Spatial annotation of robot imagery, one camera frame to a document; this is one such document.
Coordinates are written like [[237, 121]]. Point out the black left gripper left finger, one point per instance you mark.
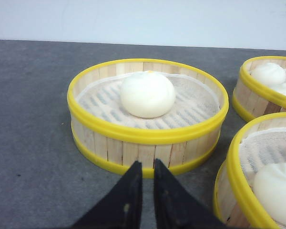
[[121, 208]]

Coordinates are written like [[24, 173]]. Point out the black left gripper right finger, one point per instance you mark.
[[174, 207]]

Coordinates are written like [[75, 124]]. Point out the bamboo steamer with one bun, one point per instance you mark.
[[115, 147]]

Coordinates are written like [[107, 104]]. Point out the bamboo steamer basket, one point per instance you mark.
[[235, 203], [250, 98]]

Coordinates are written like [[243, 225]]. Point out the white bun in near steamer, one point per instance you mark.
[[269, 187]]

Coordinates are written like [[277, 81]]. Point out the white bun in steamer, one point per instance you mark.
[[269, 187], [269, 74]]

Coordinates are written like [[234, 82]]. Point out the white steamer liner cloth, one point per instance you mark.
[[195, 102]]

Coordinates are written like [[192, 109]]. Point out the liner cloth in near steamer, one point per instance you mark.
[[261, 148]]

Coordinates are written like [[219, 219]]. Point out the white steamed bun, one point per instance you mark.
[[147, 94]]

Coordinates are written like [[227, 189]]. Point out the white bun in far steamer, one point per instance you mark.
[[269, 74]]

